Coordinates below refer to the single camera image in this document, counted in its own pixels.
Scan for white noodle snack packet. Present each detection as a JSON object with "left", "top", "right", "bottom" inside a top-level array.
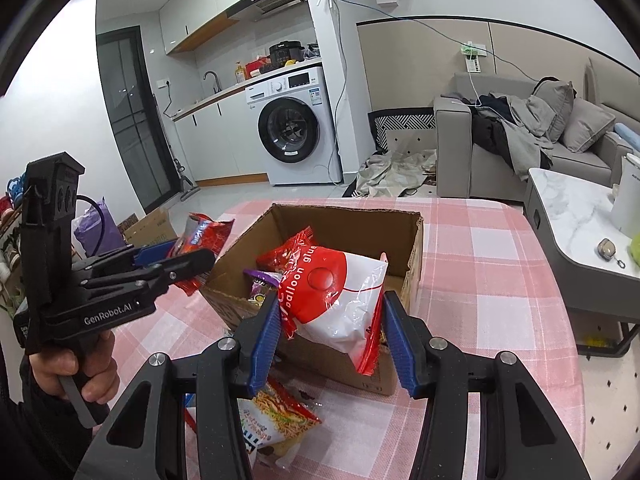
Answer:
[{"left": 237, "top": 377, "right": 323, "bottom": 461}]

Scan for green white wall charger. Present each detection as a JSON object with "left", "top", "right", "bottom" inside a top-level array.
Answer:
[{"left": 459, "top": 40, "right": 488, "bottom": 73}]

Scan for light grey cushion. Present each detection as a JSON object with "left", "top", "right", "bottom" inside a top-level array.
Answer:
[{"left": 562, "top": 97, "right": 617, "bottom": 153}]

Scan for grey sofa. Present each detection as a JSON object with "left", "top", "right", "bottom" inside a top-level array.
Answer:
[{"left": 432, "top": 55, "right": 640, "bottom": 201}]

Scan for blue sneakers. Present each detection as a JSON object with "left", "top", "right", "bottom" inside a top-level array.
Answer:
[{"left": 7, "top": 172, "right": 27, "bottom": 203}]

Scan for black jacket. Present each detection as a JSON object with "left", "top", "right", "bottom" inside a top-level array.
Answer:
[{"left": 472, "top": 95, "right": 553, "bottom": 171}]

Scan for black wall cable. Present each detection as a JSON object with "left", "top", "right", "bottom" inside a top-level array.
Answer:
[{"left": 332, "top": 0, "right": 532, "bottom": 82}]

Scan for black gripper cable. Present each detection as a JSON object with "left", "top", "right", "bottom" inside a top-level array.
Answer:
[{"left": 75, "top": 194, "right": 108, "bottom": 253}]

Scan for person's left hand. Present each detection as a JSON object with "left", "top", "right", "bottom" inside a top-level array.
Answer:
[{"left": 27, "top": 330, "right": 121, "bottom": 406}]

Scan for pink plaid tablecloth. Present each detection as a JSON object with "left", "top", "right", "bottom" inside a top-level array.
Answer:
[{"left": 107, "top": 197, "right": 588, "bottom": 480}]

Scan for white red snack packet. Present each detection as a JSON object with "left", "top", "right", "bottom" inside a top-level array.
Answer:
[{"left": 256, "top": 226, "right": 390, "bottom": 377}]

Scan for beige crumpled cloth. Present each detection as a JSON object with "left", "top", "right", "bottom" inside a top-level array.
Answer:
[{"left": 357, "top": 150, "right": 438, "bottom": 198}]

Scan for white kitchen base cabinet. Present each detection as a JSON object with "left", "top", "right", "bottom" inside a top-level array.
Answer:
[{"left": 172, "top": 91, "right": 271, "bottom": 183}]

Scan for white washing machine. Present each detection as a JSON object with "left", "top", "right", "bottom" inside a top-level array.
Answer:
[{"left": 245, "top": 66, "right": 343, "bottom": 186}]

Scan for brown floor cardboard box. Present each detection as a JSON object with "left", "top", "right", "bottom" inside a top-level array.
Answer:
[{"left": 122, "top": 207, "right": 178, "bottom": 246}]

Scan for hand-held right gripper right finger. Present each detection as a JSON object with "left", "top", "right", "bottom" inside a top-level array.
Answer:
[{"left": 382, "top": 290, "right": 591, "bottom": 480}]

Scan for black pressure cooker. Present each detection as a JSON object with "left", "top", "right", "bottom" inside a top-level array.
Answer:
[{"left": 269, "top": 41, "right": 306, "bottom": 68}]

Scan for red box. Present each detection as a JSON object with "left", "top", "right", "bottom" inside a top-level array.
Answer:
[{"left": 245, "top": 56, "right": 273, "bottom": 78}]

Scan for grey stick vacuum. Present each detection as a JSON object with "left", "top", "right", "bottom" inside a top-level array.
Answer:
[{"left": 170, "top": 157, "right": 201, "bottom": 202}]

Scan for purple plastic bag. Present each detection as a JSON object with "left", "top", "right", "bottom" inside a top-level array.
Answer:
[{"left": 74, "top": 197, "right": 126, "bottom": 256}]

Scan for silver purple snack packet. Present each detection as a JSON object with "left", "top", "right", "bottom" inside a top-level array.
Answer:
[{"left": 244, "top": 269, "right": 283, "bottom": 306}]

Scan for white marble coffee table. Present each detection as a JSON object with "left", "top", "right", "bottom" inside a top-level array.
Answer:
[{"left": 522, "top": 167, "right": 640, "bottom": 358}]

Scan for white electric kettle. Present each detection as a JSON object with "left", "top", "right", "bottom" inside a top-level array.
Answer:
[{"left": 611, "top": 152, "right": 640, "bottom": 238}]

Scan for dark grey cushion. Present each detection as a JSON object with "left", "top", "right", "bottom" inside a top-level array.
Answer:
[{"left": 532, "top": 80, "right": 576, "bottom": 143}]

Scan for red packet with blue band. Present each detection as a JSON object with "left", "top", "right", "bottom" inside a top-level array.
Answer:
[{"left": 167, "top": 212, "right": 236, "bottom": 297}]

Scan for dark glass door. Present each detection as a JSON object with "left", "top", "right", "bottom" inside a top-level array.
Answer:
[{"left": 96, "top": 27, "right": 181, "bottom": 213}]

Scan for white upper kitchen cabinets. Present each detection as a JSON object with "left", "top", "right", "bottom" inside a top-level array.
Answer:
[{"left": 159, "top": 0, "right": 313, "bottom": 56}]

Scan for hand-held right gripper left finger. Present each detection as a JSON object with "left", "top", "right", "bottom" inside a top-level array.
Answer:
[{"left": 75, "top": 290, "right": 283, "bottom": 480}]

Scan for grey garment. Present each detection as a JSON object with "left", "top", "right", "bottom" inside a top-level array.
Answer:
[{"left": 500, "top": 95, "right": 556, "bottom": 181}]

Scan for small metal keychain case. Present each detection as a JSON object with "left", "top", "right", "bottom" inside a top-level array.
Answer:
[{"left": 597, "top": 237, "right": 625, "bottom": 271}]

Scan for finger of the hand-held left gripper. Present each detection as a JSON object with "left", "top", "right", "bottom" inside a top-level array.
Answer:
[
  {"left": 72, "top": 240, "right": 177, "bottom": 275},
  {"left": 80, "top": 248, "right": 217, "bottom": 302}
]

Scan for wooden shoe rack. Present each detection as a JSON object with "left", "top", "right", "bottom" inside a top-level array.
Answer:
[{"left": 0, "top": 175, "right": 31, "bottom": 321}]

